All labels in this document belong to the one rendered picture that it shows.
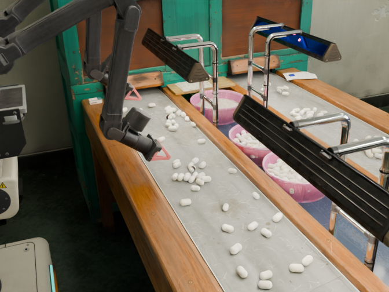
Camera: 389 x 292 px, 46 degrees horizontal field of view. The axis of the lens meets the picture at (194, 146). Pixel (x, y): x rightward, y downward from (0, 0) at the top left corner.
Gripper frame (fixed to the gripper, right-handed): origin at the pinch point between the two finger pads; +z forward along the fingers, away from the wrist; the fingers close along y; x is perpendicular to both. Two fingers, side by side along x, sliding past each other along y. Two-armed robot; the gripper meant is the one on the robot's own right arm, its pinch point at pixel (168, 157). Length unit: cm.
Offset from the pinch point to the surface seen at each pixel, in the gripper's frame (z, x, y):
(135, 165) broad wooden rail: -6.3, 9.6, 5.4
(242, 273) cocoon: 2, 3, -59
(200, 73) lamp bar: -4.9, -30.7, 5.7
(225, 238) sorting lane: 5.8, 2.7, -42.7
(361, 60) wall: 195, -108, 162
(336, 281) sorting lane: 20, -9, -69
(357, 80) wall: 204, -93, 162
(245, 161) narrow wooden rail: 23.1, -13.7, -8.0
